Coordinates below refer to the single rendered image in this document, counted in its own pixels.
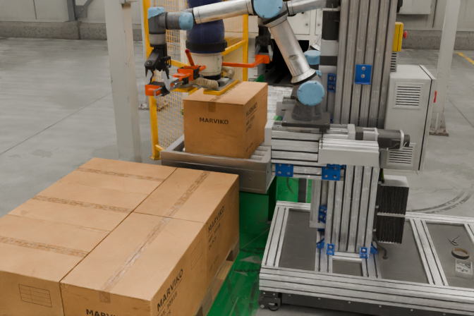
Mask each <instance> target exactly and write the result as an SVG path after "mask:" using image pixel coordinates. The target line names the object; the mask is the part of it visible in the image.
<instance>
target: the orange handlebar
mask: <svg viewBox="0 0 474 316"><path fill-rule="evenodd" d="M263 61H264V58H263V57H261V58H259V59H258V60H256V61H254V62H253V63H232V62H222V66H231V67H242V68H254V67H256V66H257V65H258V64H260V63H262V62H263ZM205 69H206V66H201V67H200V71H203V70H205ZM200 71H199V72H200ZM172 76H173V77H172V78H179V82H181V81H182V78H185V77H190V76H191V74H190V73H187V74H183V73H176V74H174V75H172ZM154 90H156V89H152V88H149V89H148V92H149V93H151V94H154Z"/></svg>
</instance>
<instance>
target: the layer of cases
mask: <svg viewBox="0 0 474 316"><path fill-rule="evenodd" d="M238 233H239V175H237V174H225V173H219V172H213V171H202V170H195V169H184V168H177V167H172V166H160V165H154V164H143V163H137V162H126V161H119V160H113V159H102V158H96V157H94V158H92V159H91V160H90V161H88V162H86V163H85V164H83V165H82V166H80V167H78V168H77V169H76V170H74V171H72V172H71V173H69V174H68V175H66V176H64V177H63V178H62V179H60V180H59V181H57V182H55V183H54V184H52V185H51V186H49V187H48V188H46V189H45V190H43V191H42V192H40V193H38V194H37V195H36V196H34V197H32V198H31V199H29V200H28V201H26V202H24V203H23V204H22V205H20V206H19V207H17V208H15V209H14V210H12V211H11V212H9V213H8V214H6V215H5V216H3V217H2V218H0V316H193V315H194V313H195V311H196V310H197V308H198V306H199V304H200V302H201V300H202V298H203V296H204V295H205V293H206V291H207V289H208V288H209V285H210V284H211V282H212V280H213V278H214V276H215V275H216V273H217V271H218V269H219V268H220V266H221V264H222V262H223V261H224V258H225V257H226V254H227V253H228V251H229V249H230V247H231V246H232V244H233V242H234V240H235V239H236V237H237V235H238Z"/></svg>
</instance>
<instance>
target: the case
mask: <svg viewBox="0 0 474 316"><path fill-rule="evenodd" d="M206 89H207V88H200V89H199V90H197V91H196V92H194V93H193V94H191V95H189V96H187V97H186V98H184V99H183V125H184V143H185V152H189V153H196V154H208V155H215V156H222V157H234V158H241V159H249V158H250V157H251V155H252V154H253V153H254V151H255V150H256V149H257V148H258V146H259V145H260V143H261V142H262V141H263V140H264V138H265V126H266V124H267V97H268V83H258V82H248V81H239V82H238V83H237V84H235V85H234V86H233V87H231V88H230V89H228V90H227V91H226V92H225V93H223V94H222V95H220V96H219V95H204V94H203V91H204V90H206Z"/></svg>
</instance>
